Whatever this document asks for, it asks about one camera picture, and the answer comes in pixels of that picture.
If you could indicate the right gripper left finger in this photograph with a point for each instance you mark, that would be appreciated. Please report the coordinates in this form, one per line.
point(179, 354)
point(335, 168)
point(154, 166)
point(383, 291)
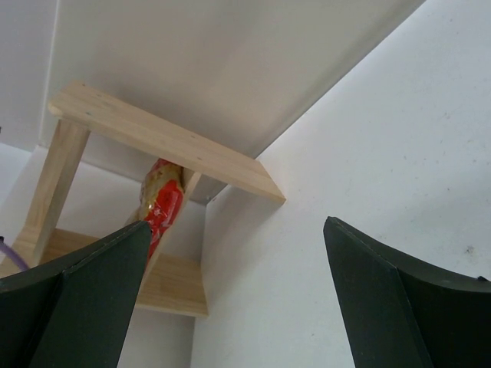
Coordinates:
point(74, 311)

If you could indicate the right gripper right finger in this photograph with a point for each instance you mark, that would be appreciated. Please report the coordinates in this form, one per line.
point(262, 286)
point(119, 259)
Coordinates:
point(399, 311)

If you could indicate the red pasta bag front side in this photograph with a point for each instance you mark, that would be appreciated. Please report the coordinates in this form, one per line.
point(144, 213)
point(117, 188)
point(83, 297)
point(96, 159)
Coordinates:
point(161, 196)

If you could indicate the wooden two-tier shelf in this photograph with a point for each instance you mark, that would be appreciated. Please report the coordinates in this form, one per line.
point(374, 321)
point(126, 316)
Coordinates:
point(170, 284)

